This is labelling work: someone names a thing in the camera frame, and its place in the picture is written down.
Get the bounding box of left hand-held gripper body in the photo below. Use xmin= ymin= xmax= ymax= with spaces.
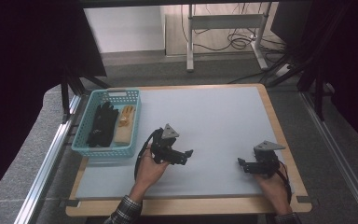
xmin=149 ymin=122 xmax=185 ymax=166

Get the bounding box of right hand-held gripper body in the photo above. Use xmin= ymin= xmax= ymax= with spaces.
xmin=245 ymin=140 xmax=287 ymax=179

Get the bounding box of teal plastic basket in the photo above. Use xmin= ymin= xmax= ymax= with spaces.
xmin=71 ymin=89 xmax=143 ymax=158

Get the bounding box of grey foam mat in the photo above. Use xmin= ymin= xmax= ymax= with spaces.
xmin=75 ymin=86 xmax=296 ymax=201

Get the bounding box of white power strip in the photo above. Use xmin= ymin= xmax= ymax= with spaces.
xmin=274 ymin=63 xmax=292 ymax=77

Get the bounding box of black metal stand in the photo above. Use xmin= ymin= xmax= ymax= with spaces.
xmin=60 ymin=65 xmax=110 ymax=124
xmin=266 ymin=6 xmax=328 ymax=123

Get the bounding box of dark curtain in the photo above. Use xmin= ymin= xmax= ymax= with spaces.
xmin=0 ymin=0 xmax=108 ymax=207
xmin=310 ymin=0 xmax=358 ymax=151

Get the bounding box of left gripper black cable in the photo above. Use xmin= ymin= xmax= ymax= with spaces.
xmin=133 ymin=128 xmax=164 ymax=182

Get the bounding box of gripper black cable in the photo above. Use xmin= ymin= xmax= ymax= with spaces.
xmin=276 ymin=161 xmax=294 ymax=204
xmin=133 ymin=128 xmax=164 ymax=182

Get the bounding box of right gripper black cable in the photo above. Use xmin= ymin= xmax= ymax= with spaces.
xmin=276 ymin=161 xmax=294 ymax=204

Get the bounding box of aluminium rail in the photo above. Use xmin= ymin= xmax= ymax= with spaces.
xmin=300 ymin=91 xmax=358 ymax=224
xmin=13 ymin=94 xmax=84 ymax=224

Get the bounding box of tangle of black floor cables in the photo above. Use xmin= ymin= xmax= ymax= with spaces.
xmin=180 ymin=2 xmax=288 ymax=54

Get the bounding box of white desk frame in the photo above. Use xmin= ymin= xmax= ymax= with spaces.
xmin=186 ymin=3 xmax=270 ymax=74

